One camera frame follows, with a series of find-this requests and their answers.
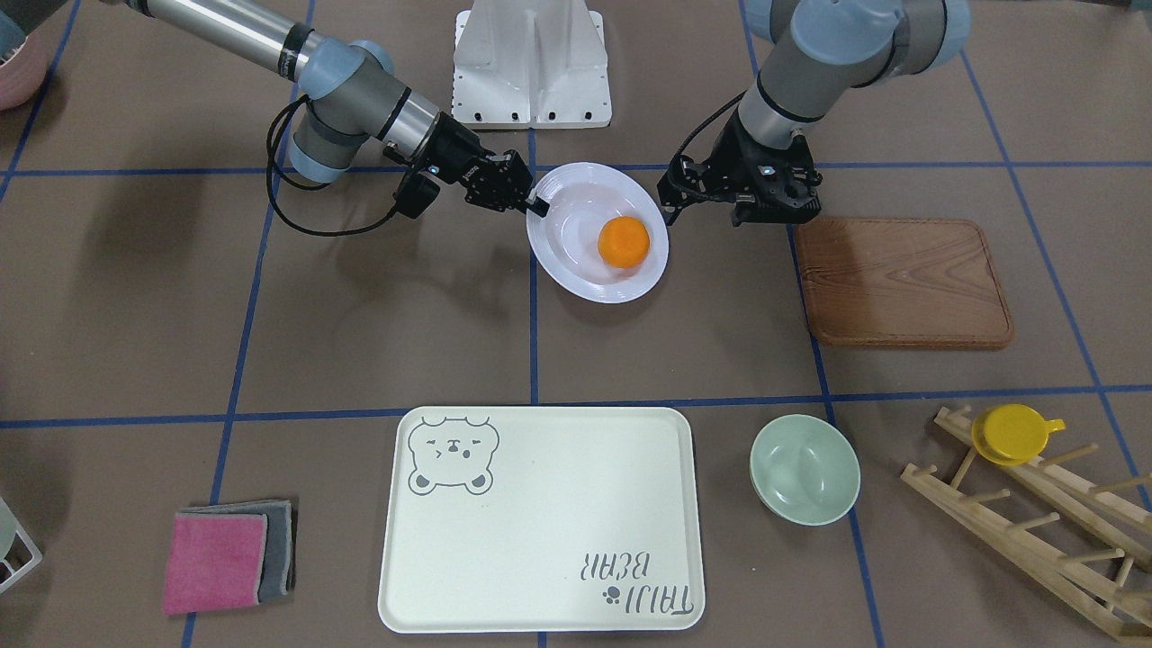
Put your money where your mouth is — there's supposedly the cream bear tray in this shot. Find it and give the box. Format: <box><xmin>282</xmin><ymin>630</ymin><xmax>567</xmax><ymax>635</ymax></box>
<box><xmin>378</xmin><ymin>406</ymin><xmax>707</xmax><ymax>635</ymax></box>

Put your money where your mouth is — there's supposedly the pink sponge cloth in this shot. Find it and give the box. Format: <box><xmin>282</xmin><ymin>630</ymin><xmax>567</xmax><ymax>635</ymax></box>
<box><xmin>162</xmin><ymin>513</ymin><xmax>267</xmax><ymax>616</ymax></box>

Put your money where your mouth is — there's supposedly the wooden cutting board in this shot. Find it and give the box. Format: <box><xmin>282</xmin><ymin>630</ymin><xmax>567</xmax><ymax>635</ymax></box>
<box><xmin>795</xmin><ymin>217</ymin><xmax>1015</xmax><ymax>351</ymax></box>

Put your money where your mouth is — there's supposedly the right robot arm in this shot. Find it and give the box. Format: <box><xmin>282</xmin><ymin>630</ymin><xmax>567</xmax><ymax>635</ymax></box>
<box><xmin>129</xmin><ymin>1</ymin><xmax>550</xmax><ymax>221</ymax></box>

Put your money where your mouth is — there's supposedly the orange fruit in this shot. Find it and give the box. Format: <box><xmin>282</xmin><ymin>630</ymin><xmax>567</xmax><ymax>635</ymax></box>
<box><xmin>597</xmin><ymin>216</ymin><xmax>651</xmax><ymax>269</ymax></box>

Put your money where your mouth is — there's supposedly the green bowl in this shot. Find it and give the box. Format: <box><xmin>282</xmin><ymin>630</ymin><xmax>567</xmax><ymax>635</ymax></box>
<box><xmin>749</xmin><ymin>414</ymin><xmax>861</xmax><ymax>527</ymax></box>

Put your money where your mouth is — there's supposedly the white plate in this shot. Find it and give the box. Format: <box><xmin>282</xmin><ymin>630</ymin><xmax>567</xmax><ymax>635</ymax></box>
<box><xmin>526</xmin><ymin>161</ymin><xmax>670</xmax><ymax>304</ymax></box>

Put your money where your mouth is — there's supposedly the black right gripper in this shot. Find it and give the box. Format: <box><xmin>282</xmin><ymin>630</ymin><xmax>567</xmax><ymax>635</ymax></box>
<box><xmin>429</xmin><ymin>115</ymin><xmax>551</xmax><ymax>219</ymax></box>

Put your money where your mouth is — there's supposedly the pink bowl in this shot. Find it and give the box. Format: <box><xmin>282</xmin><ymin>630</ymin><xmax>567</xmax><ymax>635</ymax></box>
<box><xmin>1</xmin><ymin>32</ymin><xmax>50</xmax><ymax>111</ymax></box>

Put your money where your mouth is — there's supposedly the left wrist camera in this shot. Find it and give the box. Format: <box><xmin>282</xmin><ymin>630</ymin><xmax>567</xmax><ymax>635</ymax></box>
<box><xmin>732</xmin><ymin>142</ymin><xmax>823</xmax><ymax>227</ymax></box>

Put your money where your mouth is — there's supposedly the white cup rack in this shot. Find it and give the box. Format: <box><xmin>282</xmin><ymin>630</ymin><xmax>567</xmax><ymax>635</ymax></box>
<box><xmin>1</xmin><ymin>498</ymin><xmax>44</xmax><ymax>594</ymax></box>

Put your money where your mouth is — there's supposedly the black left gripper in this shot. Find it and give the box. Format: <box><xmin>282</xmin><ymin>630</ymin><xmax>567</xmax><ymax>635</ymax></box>
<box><xmin>657</xmin><ymin>114</ymin><xmax>811</xmax><ymax>226</ymax></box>

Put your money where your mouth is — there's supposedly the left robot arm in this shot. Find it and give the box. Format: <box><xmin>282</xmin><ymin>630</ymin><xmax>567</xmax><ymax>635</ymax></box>
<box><xmin>657</xmin><ymin>1</ymin><xmax>972</xmax><ymax>226</ymax></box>

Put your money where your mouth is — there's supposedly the wooden mug rack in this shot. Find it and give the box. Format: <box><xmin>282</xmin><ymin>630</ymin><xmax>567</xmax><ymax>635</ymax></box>
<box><xmin>900</xmin><ymin>407</ymin><xmax>1151</xmax><ymax>647</ymax></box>

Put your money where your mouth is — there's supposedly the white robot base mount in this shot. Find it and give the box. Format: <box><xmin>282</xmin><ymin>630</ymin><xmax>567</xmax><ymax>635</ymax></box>
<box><xmin>450</xmin><ymin>1</ymin><xmax>613</xmax><ymax>131</ymax></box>

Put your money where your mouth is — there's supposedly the yellow mug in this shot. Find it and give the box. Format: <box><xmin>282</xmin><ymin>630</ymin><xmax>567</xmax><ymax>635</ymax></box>
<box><xmin>970</xmin><ymin>404</ymin><xmax>1067</xmax><ymax>466</ymax></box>

